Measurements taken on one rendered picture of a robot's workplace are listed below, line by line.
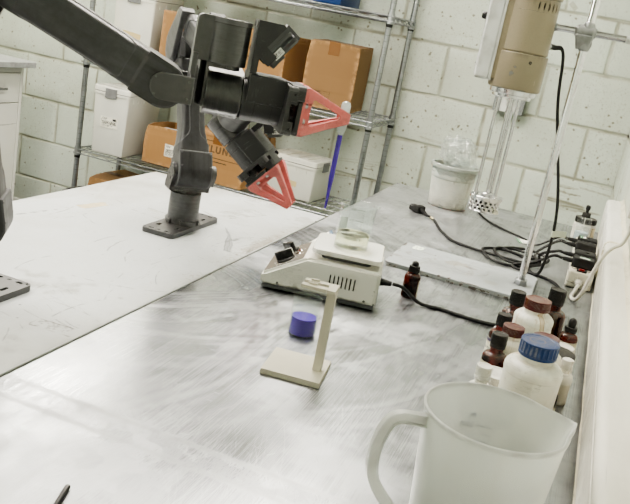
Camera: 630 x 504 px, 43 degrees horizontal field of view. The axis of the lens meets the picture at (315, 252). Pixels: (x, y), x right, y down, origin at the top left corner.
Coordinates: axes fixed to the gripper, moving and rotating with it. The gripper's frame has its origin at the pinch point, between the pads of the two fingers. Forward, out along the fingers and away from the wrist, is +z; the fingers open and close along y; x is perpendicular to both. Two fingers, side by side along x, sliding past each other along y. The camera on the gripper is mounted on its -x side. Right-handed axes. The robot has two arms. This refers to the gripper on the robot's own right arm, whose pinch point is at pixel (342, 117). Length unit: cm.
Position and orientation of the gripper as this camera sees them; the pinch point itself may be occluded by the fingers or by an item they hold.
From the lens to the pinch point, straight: 113.0
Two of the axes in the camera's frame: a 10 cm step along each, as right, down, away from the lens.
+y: -1.9, -3.1, 9.3
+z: 9.6, 1.4, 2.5
